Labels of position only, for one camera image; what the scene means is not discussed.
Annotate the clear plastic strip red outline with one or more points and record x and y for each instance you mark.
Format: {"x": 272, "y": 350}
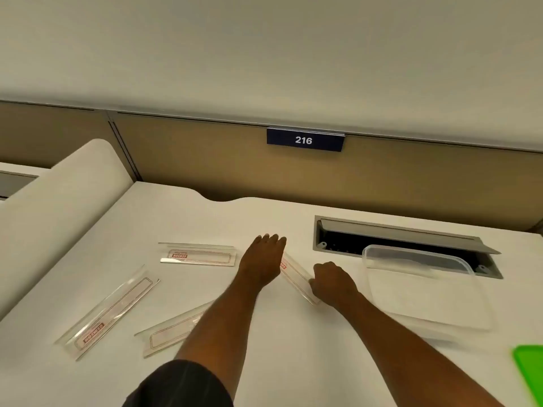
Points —
{"x": 169, "y": 332}
{"x": 297, "y": 275}
{"x": 199, "y": 255}
{"x": 110, "y": 311}

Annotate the person's left fingers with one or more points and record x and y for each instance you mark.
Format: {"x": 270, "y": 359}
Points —
{"x": 270, "y": 240}

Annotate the person's left forearm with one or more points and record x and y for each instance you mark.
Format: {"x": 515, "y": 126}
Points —
{"x": 220, "y": 330}

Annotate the green plastic lid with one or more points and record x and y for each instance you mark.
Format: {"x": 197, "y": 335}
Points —
{"x": 530, "y": 368}

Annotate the wide beige partition panel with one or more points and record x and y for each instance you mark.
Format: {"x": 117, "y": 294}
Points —
{"x": 263, "y": 173}

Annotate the person's right hand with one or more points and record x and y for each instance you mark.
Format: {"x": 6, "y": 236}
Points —
{"x": 335, "y": 286}

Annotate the narrow beige partition panel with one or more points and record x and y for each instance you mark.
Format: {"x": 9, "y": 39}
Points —
{"x": 46, "y": 135}

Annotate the dark blue number sign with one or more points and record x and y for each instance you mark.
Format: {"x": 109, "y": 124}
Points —
{"x": 305, "y": 140}

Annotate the dark striped shirt sleeve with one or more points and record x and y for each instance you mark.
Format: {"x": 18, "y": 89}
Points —
{"x": 182, "y": 387}

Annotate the clear plastic container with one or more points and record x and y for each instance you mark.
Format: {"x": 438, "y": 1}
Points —
{"x": 428, "y": 292}

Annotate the white curved desk divider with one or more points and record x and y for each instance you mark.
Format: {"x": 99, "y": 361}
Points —
{"x": 55, "y": 207}

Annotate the person's right fingers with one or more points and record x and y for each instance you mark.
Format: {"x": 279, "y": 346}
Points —
{"x": 315, "y": 283}

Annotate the person's right forearm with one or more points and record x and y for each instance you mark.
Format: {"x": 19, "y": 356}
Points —
{"x": 407, "y": 360}

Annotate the white neighbouring desk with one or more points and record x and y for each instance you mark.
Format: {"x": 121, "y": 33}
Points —
{"x": 15, "y": 177}

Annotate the person's left hand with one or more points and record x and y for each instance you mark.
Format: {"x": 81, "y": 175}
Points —
{"x": 261, "y": 262}

